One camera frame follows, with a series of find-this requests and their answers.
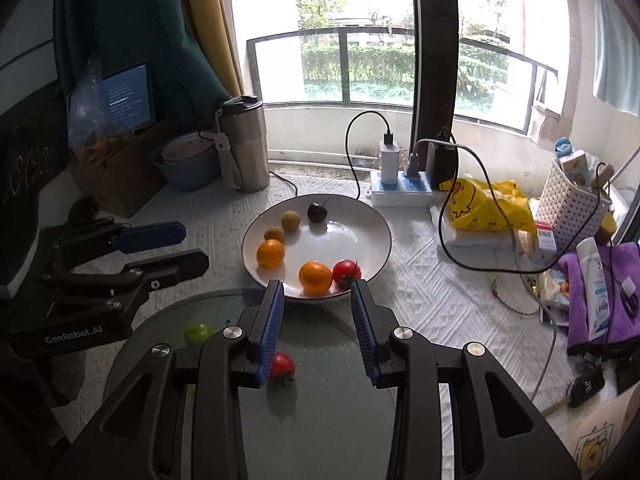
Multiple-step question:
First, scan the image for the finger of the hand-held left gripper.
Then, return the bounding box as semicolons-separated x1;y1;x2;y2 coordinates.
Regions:
37;248;210;311
40;217;187;262

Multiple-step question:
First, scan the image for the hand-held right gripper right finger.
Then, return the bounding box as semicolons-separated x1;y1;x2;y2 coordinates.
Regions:
350;280;583;480

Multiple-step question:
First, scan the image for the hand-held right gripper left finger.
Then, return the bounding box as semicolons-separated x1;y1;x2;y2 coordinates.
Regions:
65;279;286;480

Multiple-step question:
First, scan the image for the orange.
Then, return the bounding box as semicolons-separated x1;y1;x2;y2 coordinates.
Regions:
256;239;286;268
298;260;334;296

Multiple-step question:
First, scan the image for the round glass tray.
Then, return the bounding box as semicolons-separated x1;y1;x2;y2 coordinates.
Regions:
102;287;453;480

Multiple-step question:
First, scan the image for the white ceramic plate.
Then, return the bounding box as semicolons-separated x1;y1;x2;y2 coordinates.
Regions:
241;193;393;302

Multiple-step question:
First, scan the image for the dark cherry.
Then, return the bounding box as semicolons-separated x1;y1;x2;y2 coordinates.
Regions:
306;197;341;224

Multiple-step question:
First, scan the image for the cardboard box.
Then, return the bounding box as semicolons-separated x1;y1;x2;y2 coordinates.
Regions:
70;120;176;218

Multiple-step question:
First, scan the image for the small green fruit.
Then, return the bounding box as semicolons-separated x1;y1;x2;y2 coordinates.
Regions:
184;323;213;346

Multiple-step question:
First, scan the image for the black round speaker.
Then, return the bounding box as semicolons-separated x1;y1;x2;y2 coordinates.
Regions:
67;197;102;224

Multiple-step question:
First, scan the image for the blue bowl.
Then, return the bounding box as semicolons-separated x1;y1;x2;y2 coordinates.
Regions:
151;132;223;191

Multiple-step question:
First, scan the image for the white quilted tablecloth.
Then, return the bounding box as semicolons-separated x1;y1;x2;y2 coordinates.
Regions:
47;172;616;441

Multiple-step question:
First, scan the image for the steel tumbler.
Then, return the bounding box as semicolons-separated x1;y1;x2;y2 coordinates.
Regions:
215;95;272;193

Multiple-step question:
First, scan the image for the clear plastic bag of oranges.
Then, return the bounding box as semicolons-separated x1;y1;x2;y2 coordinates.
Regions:
67;57;138;161

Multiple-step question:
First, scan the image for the black screen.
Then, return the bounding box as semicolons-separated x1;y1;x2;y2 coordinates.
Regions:
0;80;71;223

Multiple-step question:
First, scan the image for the tablet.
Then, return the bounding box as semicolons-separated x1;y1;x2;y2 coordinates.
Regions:
102;61;157;136

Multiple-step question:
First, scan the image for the white power strip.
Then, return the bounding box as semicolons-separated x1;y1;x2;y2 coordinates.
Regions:
370;170;453;207

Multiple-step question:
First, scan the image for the white charger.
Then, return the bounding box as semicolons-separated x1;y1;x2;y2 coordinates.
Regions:
378;132;401;186

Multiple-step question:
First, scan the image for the yellow plastic bag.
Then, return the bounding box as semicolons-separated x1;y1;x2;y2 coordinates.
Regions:
440;177;538;233

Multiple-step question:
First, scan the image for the black charger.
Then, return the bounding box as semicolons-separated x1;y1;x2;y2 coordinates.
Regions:
427;140;461;191

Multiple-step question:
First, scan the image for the printed snack packet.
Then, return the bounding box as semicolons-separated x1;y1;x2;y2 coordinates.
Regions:
537;267;574;312

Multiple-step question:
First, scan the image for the red and white small box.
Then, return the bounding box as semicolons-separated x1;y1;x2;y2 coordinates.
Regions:
535;225;559;254

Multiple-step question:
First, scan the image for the purple cloth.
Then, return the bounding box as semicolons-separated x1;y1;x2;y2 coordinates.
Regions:
556;242;640;357

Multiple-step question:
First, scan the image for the blue curtain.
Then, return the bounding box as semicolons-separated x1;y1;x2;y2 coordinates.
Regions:
52;0;231;126

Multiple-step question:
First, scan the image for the yellow curtain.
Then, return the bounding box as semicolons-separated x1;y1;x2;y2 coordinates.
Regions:
172;0;246;106

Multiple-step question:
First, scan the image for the black car key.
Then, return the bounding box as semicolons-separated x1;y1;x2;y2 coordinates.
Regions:
567;367;608;407

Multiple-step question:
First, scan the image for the white tube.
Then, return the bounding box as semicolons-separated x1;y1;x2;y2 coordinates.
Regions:
575;237;617;342

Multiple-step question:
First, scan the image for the white perforated basket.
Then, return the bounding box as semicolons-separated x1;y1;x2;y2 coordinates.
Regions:
537;157;613;252

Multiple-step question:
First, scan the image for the cartoon print mug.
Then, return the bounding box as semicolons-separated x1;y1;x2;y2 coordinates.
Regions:
570;387;640;480

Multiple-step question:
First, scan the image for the balcony railing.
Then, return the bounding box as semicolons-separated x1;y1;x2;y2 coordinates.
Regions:
245;26;559;136

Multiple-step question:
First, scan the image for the small printed carton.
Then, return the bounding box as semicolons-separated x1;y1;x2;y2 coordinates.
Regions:
559;150;592;187

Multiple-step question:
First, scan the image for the brown cardboard carton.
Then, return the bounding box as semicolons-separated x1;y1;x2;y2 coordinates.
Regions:
530;67;572;147

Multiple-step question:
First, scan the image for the hanging light blue towel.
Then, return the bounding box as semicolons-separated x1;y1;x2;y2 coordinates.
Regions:
592;0;640;117

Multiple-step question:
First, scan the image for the black cable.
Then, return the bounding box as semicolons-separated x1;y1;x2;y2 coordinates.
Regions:
436;127;560;274

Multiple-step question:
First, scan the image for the beaded string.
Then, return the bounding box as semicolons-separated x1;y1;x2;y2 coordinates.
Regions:
491;279;540;317

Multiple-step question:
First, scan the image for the grey cable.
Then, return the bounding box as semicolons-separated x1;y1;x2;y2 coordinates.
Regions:
410;138;559;402

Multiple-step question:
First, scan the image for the thin charger cable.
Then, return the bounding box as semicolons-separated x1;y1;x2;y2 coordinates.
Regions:
345;110;394;202

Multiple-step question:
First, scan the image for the dark window frame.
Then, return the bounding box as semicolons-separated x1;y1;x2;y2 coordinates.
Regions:
409;0;460;153

